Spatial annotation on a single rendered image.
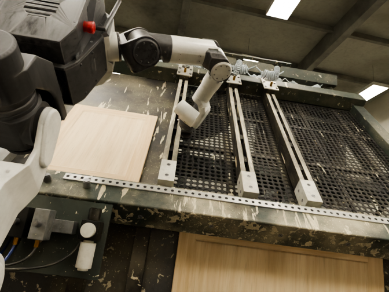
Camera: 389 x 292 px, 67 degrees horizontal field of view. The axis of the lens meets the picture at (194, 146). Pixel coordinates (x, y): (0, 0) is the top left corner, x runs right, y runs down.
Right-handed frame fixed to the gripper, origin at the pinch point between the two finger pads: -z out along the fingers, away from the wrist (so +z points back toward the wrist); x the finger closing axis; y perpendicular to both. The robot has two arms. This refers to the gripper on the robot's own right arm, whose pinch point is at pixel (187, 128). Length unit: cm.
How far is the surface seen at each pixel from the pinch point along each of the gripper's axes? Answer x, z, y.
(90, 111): 4, -8, 51
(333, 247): -45, 32, -60
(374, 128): 24, -25, -115
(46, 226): -49, 48, 38
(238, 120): 11.6, -9.9, -27.0
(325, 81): 81, -83, -112
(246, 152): -9.8, 11.6, -28.3
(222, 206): -36, 34, -16
